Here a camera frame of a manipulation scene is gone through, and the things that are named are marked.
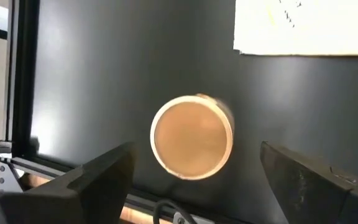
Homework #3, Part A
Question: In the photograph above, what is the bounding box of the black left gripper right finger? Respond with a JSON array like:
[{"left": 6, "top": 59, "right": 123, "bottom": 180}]
[{"left": 261, "top": 141, "right": 354, "bottom": 224}]

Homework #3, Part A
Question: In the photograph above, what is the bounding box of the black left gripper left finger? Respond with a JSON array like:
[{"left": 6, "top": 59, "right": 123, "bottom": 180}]
[{"left": 70, "top": 142, "right": 136, "bottom": 224}]

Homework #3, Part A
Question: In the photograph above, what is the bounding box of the brown-lid cylindrical spice jar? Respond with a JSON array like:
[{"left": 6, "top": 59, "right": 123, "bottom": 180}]
[{"left": 150, "top": 93, "right": 235, "bottom": 181}]

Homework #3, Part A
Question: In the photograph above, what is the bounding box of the yellow folded cloth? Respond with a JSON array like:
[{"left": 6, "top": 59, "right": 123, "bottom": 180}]
[{"left": 233, "top": 0, "right": 358, "bottom": 57}]

